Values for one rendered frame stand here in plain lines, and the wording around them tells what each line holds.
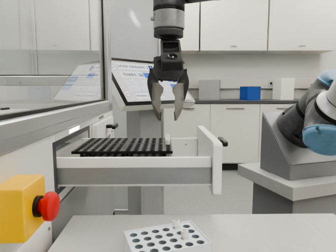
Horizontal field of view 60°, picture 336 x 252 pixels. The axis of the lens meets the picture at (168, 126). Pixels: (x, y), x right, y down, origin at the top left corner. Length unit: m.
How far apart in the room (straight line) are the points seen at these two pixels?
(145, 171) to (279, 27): 3.82
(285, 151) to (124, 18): 1.78
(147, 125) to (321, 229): 1.13
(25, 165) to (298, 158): 0.76
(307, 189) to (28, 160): 0.74
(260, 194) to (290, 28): 3.44
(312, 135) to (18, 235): 0.66
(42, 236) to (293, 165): 0.71
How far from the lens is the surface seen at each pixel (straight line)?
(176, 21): 0.70
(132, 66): 1.60
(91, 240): 0.59
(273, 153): 1.01
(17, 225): 0.43
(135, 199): 1.71
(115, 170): 0.62
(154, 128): 1.64
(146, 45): 2.37
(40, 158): 0.57
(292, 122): 0.99
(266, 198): 1.08
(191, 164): 0.61
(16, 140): 0.48
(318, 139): 0.81
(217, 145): 0.59
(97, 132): 0.92
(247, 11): 4.21
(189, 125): 3.65
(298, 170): 0.98
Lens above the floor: 1.03
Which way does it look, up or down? 7 degrees down
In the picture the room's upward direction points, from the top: straight up
